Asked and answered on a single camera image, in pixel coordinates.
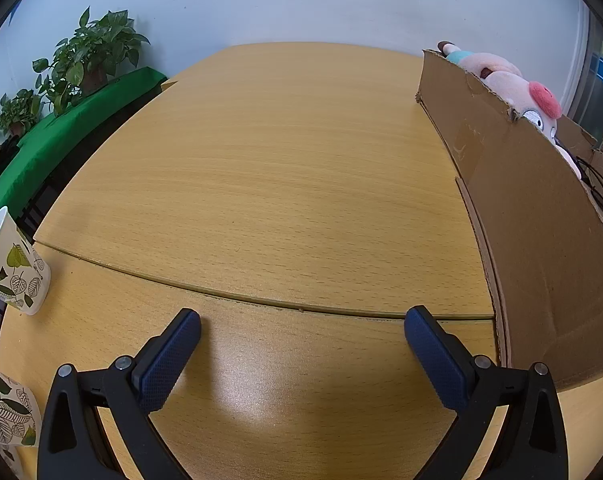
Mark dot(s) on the small potted green plant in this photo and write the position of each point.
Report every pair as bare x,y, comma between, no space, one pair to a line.
18,110

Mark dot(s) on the pink pig plush toy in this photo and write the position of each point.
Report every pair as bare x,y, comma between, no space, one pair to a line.
506,82

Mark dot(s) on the wooden desktop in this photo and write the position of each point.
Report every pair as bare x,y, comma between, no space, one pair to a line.
281,185

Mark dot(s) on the black eyeglasses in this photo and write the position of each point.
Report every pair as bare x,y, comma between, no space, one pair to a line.
595,185

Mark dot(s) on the leaf print paper cup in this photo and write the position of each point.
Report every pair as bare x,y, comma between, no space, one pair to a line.
6,410
11,270

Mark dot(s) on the green table cloth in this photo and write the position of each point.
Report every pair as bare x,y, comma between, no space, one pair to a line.
81,115

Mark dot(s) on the large potted green plant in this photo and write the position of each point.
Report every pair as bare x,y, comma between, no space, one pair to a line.
96,45

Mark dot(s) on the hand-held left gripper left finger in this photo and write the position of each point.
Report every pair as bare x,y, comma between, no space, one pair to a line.
169,360

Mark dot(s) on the large cardboard box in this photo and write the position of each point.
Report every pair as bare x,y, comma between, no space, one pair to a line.
531,260

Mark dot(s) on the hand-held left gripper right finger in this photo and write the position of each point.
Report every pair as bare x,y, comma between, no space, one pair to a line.
434,360

